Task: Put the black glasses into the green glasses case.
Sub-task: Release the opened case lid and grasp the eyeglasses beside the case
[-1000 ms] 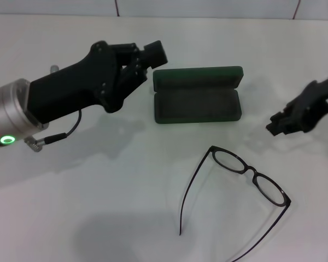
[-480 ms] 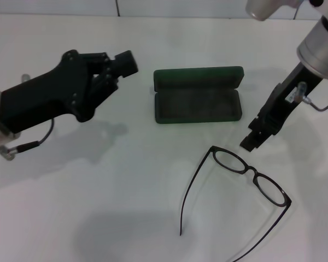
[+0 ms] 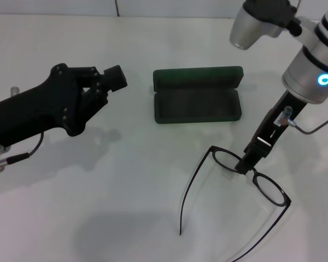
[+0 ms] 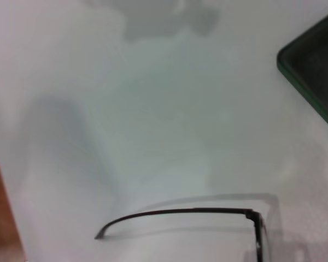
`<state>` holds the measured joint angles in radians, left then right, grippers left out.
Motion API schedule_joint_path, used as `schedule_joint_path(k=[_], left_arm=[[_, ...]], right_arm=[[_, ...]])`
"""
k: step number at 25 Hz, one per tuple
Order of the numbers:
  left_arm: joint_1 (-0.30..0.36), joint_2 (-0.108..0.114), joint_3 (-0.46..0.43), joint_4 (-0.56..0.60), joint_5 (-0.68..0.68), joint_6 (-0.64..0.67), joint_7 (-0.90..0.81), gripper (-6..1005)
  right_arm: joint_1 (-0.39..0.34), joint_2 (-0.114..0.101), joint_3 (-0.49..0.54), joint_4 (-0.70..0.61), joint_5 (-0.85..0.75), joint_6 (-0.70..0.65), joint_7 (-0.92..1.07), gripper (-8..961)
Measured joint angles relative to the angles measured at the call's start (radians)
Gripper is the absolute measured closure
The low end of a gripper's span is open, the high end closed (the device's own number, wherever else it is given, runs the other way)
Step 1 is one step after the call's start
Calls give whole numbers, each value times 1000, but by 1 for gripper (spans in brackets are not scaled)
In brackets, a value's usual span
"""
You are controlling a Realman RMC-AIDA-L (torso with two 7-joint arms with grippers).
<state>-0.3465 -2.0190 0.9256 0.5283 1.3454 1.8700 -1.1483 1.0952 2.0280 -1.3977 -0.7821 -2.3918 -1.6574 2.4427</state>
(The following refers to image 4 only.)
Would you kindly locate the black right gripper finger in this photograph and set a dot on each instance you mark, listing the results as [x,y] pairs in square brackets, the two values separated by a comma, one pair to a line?
[0,218]

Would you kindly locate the black glasses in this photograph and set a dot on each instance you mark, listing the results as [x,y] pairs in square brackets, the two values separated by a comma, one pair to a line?
[194,210]

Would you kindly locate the green glasses case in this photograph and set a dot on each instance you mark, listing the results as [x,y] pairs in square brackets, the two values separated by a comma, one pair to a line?
[317,71]

